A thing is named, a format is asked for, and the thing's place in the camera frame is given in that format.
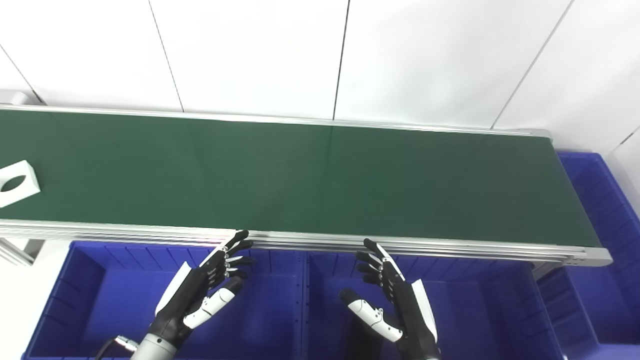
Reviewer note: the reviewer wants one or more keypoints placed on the aluminium conveyor leg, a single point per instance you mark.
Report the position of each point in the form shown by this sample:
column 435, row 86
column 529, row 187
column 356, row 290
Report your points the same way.
column 20, row 250
column 542, row 269

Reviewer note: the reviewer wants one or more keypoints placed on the white square part round hole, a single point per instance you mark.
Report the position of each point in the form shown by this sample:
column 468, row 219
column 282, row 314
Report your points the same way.
column 27, row 177

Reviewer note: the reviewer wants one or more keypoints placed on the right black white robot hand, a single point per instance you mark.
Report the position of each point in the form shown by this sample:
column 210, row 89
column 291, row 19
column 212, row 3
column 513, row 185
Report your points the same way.
column 412, row 315

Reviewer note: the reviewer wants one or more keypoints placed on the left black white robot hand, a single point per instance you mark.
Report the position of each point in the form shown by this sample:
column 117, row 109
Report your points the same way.
column 192, row 290

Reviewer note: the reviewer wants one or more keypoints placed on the green conveyor belt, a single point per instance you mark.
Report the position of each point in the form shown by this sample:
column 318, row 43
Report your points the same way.
column 310, row 175
column 450, row 247

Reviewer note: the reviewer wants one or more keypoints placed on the grey conveyor end housing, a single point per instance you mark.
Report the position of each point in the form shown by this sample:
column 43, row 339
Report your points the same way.
column 12, row 97

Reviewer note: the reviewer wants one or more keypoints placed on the blue plastic bin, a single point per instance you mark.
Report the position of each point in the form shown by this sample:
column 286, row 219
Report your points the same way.
column 605, row 260
column 125, row 300
column 480, row 310

